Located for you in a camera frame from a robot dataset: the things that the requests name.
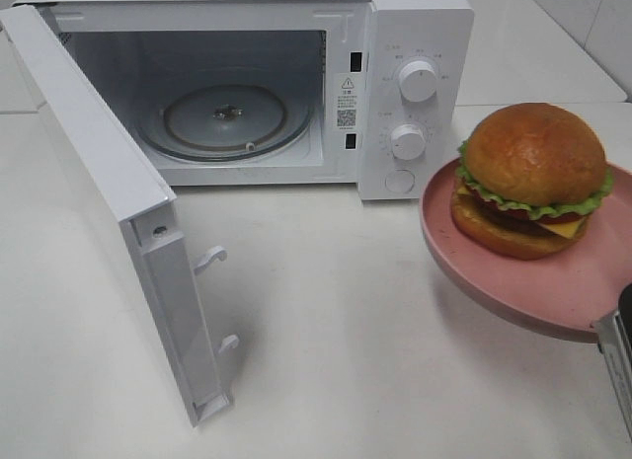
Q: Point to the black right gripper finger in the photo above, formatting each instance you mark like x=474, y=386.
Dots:
x=614, y=342

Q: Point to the pink round plate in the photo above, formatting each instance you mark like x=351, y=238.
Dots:
x=561, y=296

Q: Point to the toy hamburger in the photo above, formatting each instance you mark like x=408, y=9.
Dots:
x=529, y=177

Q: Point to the white timer knob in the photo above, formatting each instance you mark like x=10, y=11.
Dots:
x=408, y=141

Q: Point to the white microwave door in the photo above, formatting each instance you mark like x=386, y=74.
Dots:
x=129, y=206

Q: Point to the upper white power knob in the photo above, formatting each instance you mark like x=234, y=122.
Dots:
x=417, y=80

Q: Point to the white microwave oven body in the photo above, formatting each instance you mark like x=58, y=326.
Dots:
x=355, y=46

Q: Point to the glass microwave turntable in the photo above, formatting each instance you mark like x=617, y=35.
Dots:
x=225, y=115

